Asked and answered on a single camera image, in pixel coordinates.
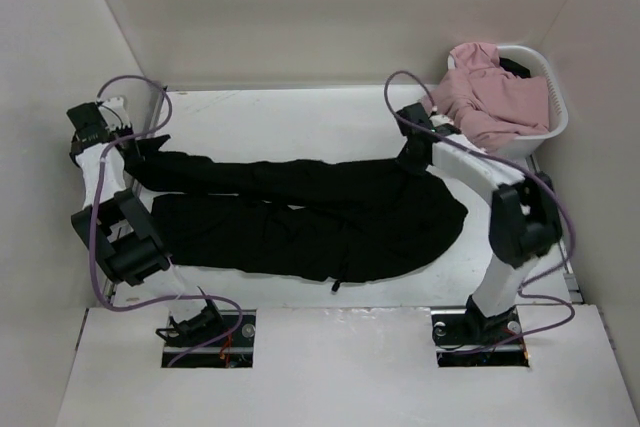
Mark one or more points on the white laundry basket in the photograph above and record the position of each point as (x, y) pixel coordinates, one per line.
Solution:
(524, 146)

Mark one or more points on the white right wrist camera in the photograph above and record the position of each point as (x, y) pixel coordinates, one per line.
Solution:
(442, 122)

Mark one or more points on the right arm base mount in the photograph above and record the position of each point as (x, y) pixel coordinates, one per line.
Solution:
(463, 338)

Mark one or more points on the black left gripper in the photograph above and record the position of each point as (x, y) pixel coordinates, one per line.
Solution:
(128, 132)

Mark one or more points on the black garment in basket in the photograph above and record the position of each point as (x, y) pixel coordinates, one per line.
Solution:
(514, 68)

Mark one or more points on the black trousers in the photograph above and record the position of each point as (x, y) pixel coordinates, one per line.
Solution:
(350, 222)

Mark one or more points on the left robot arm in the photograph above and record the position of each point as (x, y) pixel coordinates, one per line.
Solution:
(125, 245)

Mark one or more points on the pink garment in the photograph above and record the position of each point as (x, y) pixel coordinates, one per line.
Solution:
(488, 104)

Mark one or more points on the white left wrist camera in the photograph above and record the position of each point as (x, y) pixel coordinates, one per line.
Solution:
(115, 114)

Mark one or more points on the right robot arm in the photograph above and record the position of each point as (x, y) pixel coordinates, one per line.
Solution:
(524, 217)

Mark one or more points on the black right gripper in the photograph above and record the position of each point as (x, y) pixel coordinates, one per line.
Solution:
(408, 164)

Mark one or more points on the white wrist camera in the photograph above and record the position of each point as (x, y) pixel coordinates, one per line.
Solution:
(442, 122)
(115, 114)

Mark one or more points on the aluminium left table rail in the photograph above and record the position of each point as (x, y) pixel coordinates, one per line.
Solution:
(144, 104)

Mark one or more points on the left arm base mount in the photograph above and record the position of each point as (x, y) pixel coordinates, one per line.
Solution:
(209, 337)

